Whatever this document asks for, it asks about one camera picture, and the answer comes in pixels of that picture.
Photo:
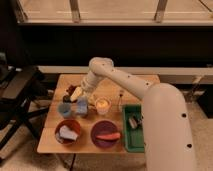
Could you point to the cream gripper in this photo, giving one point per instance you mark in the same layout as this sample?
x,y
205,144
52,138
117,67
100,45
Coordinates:
x,y
77,92

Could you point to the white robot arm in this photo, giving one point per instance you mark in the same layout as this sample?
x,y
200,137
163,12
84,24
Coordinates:
x,y
166,126

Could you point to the blue plastic cup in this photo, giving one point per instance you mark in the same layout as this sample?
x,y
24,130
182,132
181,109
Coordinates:
x,y
64,109

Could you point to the clear plastic cup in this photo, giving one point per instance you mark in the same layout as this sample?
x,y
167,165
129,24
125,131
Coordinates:
x,y
102,105

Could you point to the dark red grapes bunch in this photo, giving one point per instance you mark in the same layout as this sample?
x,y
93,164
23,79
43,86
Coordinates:
x,y
71,89

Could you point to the dark brown block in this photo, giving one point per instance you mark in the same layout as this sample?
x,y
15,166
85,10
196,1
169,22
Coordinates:
x,y
66,98

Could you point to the yellow white food item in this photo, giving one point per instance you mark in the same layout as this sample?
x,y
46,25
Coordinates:
x,y
91,100

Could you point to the red plastic bowl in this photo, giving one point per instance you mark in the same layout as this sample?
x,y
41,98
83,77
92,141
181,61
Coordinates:
x,y
73,125

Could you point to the white blue cloth item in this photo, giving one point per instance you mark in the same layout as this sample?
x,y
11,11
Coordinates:
x,y
66,133

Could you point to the purple plastic bowl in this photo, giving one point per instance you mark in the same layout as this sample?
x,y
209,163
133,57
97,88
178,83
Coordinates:
x,y
100,128

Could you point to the black folding chair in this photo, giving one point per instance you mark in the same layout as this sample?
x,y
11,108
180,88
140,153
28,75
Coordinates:
x,y
17,90

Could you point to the orange carrot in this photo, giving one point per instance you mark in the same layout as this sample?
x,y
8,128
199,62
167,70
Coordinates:
x,y
109,137

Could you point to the green plastic tray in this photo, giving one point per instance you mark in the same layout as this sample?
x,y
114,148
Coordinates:
x,y
133,137

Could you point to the black handled dish brush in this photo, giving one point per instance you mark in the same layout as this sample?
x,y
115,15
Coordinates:
x,y
135,122

